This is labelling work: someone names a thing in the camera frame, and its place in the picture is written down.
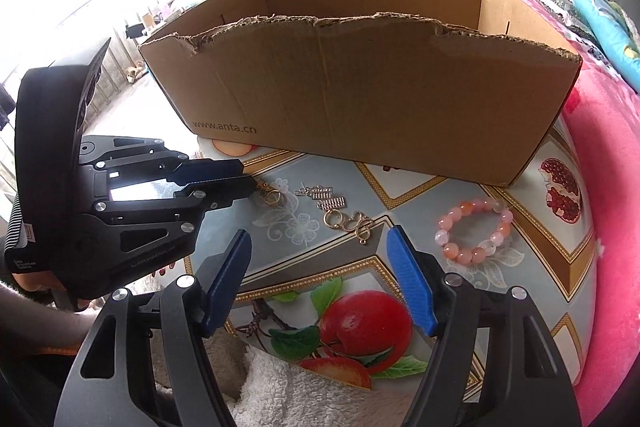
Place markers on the silver sequin cloth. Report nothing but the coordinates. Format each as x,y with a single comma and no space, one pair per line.
547,2

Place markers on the person's left forearm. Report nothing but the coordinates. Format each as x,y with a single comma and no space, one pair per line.
40,322

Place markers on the gold charm pendant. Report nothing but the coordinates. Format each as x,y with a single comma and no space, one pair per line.
270,197

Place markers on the blue printed pillow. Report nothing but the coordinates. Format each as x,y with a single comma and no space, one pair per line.
610,27

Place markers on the brown cardboard box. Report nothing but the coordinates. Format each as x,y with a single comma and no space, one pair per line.
375,107

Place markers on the silver bar earrings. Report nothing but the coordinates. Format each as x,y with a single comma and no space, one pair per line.
330,202

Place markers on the pink blanket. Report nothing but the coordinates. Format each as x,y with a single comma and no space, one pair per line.
615,207

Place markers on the fruit print tablecloth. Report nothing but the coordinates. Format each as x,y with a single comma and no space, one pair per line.
310,257

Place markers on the white fluffy towel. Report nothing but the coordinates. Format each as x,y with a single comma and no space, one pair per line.
280,392

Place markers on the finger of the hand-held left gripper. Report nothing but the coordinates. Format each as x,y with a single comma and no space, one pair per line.
225,194
215,168

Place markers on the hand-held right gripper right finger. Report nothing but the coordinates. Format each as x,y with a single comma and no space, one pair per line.
412,287

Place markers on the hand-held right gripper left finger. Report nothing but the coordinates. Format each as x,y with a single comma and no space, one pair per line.
227,277

